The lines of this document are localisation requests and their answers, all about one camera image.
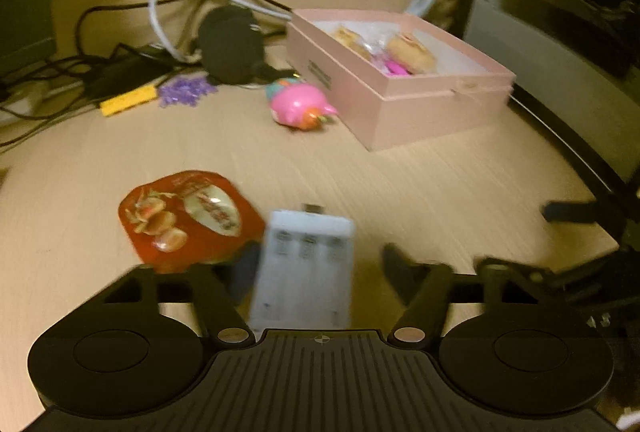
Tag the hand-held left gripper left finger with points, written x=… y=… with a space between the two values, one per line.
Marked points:
x=210 y=297

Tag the white battery charger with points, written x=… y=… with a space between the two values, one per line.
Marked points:
x=305 y=272

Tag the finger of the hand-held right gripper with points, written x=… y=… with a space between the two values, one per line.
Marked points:
x=570 y=211

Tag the bag of purple beads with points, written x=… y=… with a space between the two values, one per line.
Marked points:
x=182 y=91

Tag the pale packaged bread bun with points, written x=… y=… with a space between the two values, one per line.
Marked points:
x=410 y=55

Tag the black plush toy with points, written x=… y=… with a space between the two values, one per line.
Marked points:
x=230 y=45

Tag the pink plastic basket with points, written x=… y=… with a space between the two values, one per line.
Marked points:
x=395 y=68

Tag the pink cardboard box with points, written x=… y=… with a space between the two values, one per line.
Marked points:
x=425 y=117

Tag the white power strip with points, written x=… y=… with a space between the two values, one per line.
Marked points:
x=25 y=100

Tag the red snack packet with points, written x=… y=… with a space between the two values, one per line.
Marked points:
x=165 y=222

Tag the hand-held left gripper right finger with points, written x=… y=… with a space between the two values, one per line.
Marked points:
x=400 y=269

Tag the brown packaged bread buns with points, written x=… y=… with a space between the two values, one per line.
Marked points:
x=350 y=40

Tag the black power adapter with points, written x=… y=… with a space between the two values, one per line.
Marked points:
x=125 y=72

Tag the pink pig toy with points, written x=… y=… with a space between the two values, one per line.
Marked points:
x=297 y=105

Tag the yellow building brick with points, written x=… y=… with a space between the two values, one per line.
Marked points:
x=127 y=101

